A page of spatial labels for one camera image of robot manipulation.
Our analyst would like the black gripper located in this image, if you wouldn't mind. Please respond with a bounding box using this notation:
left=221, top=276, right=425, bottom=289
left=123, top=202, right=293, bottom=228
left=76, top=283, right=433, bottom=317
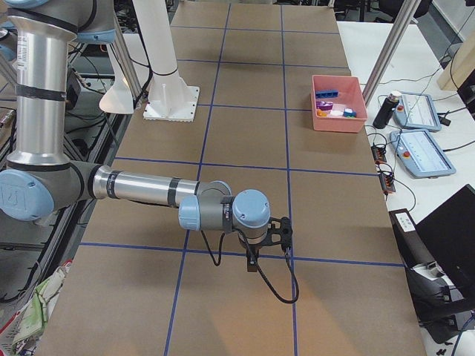
left=238, top=235, right=266, bottom=272

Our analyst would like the purple block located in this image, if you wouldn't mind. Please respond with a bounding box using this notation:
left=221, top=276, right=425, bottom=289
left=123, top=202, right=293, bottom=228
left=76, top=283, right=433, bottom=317
left=315, top=101, right=333, bottom=112

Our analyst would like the small blue block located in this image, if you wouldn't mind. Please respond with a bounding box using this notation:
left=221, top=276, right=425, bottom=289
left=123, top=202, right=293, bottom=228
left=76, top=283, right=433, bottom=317
left=343, top=108, right=357, bottom=117

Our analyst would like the long blue stud block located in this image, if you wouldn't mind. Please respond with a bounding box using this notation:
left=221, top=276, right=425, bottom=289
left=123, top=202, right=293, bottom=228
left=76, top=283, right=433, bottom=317
left=315, top=90, right=339, bottom=99

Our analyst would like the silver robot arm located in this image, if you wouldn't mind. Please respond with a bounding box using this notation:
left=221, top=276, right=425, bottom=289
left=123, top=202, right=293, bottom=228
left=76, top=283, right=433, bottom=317
left=1, top=1, right=272, bottom=271

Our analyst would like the pink plastic box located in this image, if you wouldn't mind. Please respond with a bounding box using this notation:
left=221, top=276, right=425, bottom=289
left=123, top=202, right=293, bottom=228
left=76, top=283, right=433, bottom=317
left=310, top=75, right=367, bottom=134

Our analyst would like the near orange usb hub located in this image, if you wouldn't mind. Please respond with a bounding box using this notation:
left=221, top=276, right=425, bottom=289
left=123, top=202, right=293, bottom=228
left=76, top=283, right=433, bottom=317
left=379, top=171, right=396, bottom=196

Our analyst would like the orange usb hub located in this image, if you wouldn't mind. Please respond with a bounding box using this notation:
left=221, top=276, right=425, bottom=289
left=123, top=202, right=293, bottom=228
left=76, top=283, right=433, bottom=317
left=371, top=145, right=387, bottom=164
left=379, top=171, right=396, bottom=196

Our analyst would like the far orange usb hub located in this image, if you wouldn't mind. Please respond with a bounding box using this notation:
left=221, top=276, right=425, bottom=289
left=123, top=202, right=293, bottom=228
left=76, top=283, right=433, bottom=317
left=371, top=145, right=387, bottom=164

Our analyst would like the black water bottle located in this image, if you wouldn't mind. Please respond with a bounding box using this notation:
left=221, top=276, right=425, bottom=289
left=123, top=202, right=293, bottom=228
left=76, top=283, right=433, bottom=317
left=373, top=93, right=400, bottom=129

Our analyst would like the near teach pendant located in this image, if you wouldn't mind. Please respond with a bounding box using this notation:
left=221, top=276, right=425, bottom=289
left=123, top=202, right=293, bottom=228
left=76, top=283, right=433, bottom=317
left=390, top=129, right=456, bottom=178

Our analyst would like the teach pendant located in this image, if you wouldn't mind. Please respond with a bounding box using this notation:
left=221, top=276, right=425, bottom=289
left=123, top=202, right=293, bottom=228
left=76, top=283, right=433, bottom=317
left=393, top=92, right=442, bottom=132
left=390, top=129, right=456, bottom=178

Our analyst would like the far teach pendant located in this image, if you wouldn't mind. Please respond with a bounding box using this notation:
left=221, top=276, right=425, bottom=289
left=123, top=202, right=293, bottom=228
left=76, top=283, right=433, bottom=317
left=393, top=92, right=442, bottom=132

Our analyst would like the crumpled green white bag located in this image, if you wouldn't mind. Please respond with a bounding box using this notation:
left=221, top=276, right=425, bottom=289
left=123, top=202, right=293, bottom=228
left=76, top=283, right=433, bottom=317
left=1, top=260, right=73, bottom=355

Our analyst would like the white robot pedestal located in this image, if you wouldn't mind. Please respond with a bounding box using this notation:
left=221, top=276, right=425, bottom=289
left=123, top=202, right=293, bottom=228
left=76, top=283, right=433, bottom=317
left=133, top=0, right=200, bottom=122

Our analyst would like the aluminium frame post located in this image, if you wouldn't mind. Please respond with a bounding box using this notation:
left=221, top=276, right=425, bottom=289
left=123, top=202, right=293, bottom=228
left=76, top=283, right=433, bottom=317
left=362, top=0, right=422, bottom=106

